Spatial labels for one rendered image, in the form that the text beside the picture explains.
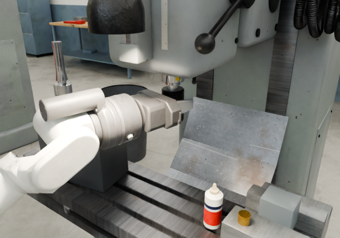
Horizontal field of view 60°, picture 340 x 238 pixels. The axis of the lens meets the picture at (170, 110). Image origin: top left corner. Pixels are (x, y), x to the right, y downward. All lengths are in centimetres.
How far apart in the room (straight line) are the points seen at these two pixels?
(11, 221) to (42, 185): 195
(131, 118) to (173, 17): 18
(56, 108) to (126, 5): 19
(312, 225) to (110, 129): 41
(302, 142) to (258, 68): 25
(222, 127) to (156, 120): 46
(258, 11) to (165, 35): 23
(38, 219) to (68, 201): 151
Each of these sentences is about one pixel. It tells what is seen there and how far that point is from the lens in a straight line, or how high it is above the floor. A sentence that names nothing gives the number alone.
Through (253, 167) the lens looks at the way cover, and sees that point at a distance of 93.
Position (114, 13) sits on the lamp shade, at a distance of 36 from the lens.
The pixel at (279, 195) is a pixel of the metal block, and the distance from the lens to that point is 61.
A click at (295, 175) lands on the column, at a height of 92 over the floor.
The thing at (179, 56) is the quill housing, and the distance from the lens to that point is 48.
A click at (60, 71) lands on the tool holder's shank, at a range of 84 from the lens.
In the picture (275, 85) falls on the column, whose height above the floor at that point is 120.
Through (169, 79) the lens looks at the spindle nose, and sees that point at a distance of 58.
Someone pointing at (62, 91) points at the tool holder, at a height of 120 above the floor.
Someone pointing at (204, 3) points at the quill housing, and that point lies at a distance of 48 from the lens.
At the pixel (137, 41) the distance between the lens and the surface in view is 48.
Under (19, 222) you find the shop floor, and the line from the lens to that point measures 238.
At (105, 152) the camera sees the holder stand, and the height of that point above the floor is 107.
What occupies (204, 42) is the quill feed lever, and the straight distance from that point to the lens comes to 42.
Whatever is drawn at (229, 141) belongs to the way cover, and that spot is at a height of 101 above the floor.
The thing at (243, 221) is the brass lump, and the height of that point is 107.
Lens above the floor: 144
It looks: 21 degrees down
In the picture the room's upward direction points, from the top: straight up
